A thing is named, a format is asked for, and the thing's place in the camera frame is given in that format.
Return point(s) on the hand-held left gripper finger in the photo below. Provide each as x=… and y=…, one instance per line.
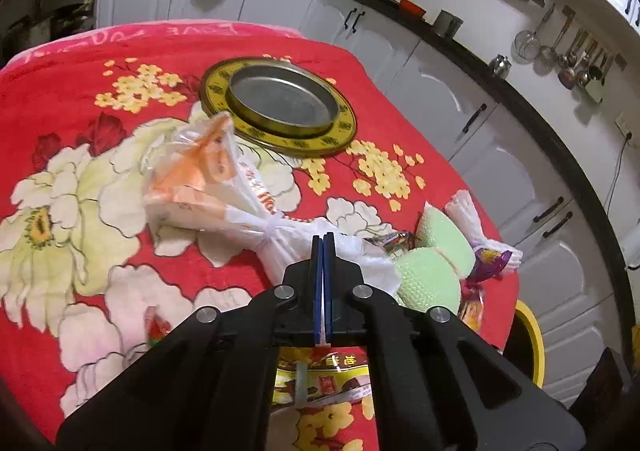
x=328, y=286
x=318, y=286

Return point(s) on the white and orange plastic bag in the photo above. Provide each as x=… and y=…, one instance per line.
x=200, y=201

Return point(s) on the dark candy wrapper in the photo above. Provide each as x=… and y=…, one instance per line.
x=397, y=243

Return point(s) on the red and yellow foil wrapper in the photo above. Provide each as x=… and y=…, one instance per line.
x=320, y=381

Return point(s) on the orange snack wrapper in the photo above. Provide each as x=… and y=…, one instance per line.
x=471, y=311

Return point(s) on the purple snack wrapper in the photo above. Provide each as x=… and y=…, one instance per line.
x=487, y=263

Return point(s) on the small red wrapper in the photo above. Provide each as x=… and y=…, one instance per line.
x=156, y=328

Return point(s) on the round yellow-rimmed metal tray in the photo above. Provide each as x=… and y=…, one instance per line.
x=285, y=96

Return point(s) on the row of white cabinet doors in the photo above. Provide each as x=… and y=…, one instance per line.
x=435, y=86

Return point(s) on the black kitchen countertop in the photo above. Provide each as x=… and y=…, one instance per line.
x=550, y=116

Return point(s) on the metal cup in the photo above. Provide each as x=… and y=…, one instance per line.
x=446, y=25

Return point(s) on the red bowl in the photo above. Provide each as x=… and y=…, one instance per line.
x=412, y=8

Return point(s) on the red floral blanket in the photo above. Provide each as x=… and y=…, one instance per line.
x=75, y=96

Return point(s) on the metal strainer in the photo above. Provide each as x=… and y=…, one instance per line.
x=527, y=47

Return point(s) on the row of hanging metal utensils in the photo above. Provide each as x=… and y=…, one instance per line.
x=570, y=76

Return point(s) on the white wall socket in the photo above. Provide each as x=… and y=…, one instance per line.
x=622, y=123

